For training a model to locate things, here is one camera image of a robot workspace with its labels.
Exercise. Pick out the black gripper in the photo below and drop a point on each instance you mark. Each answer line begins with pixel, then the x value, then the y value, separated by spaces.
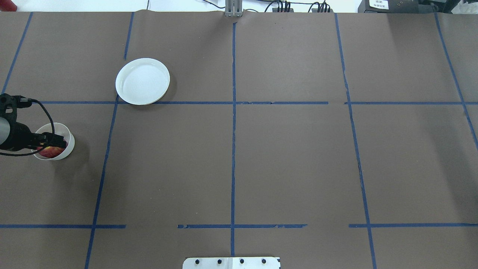
pixel 20 136

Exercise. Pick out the red yellow apple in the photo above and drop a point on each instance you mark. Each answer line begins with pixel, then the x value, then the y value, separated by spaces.
pixel 51 152

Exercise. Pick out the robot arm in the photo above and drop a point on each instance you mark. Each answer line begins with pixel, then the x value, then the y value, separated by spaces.
pixel 5 134

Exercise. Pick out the white bowl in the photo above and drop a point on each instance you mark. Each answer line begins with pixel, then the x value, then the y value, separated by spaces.
pixel 62 130

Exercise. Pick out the white round plate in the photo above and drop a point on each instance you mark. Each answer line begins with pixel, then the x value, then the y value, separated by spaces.
pixel 142 81

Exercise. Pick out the brown paper table cover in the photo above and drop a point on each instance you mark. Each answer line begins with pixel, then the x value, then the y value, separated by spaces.
pixel 331 141

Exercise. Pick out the black device with label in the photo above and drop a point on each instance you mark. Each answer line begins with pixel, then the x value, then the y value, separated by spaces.
pixel 394 6

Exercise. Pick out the white camera mast base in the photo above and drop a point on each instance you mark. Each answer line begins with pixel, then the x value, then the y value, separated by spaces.
pixel 232 263

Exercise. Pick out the grey aluminium post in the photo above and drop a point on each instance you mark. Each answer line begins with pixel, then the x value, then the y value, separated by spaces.
pixel 233 8

